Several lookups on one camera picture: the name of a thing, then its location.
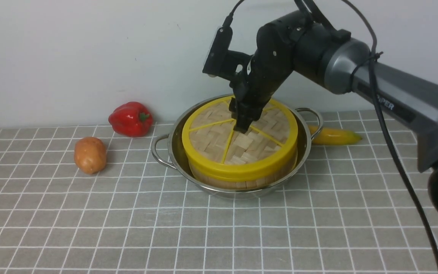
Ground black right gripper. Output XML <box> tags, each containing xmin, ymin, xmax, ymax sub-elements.
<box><xmin>230</xmin><ymin>49</ymin><xmax>293</xmax><ymax>134</ymax></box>

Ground woven bamboo steamer lid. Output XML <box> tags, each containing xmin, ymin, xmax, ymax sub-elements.
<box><xmin>181</xmin><ymin>96</ymin><xmax>298</xmax><ymax>181</ymax></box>

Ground bamboo steamer basket yellow rim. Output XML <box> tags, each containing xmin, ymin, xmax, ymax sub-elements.
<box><xmin>190</xmin><ymin>152</ymin><xmax>298</xmax><ymax>190</ymax></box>

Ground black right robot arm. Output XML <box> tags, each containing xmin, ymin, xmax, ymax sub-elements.
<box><xmin>229</xmin><ymin>11</ymin><xmax>438</xmax><ymax>211</ymax></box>

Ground stainless steel pot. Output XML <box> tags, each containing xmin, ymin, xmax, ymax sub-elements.
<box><xmin>151</xmin><ymin>95</ymin><xmax>324</xmax><ymax>199</ymax></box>

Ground yellow banana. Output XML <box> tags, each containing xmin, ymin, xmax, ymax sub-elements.
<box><xmin>312</xmin><ymin>127</ymin><xmax>363</xmax><ymax>146</ymax></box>

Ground red bell pepper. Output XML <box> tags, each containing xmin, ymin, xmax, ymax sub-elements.
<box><xmin>108</xmin><ymin>101</ymin><xmax>154</xmax><ymax>138</ymax></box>

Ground brown potato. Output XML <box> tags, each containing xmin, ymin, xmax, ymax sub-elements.
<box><xmin>74</xmin><ymin>136</ymin><xmax>107</xmax><ymax>175</ymax></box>

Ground grey checkered tablecloth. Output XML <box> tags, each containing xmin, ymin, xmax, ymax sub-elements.
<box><xmin>0</xmin><ymin>110</ymin><xmax>437</xmax><ymax>274</ymax></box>

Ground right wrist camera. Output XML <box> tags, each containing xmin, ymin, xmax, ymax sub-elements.
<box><xmin>202</xmin><ymin>26</ymin><xmax>251</xmax><ymax>82</ymax></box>

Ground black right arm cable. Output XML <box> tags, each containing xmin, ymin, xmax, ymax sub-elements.
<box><xmin>295</xmin><ymin>0</ymin><xmax>438</xmax><ymax>274</ymax></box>

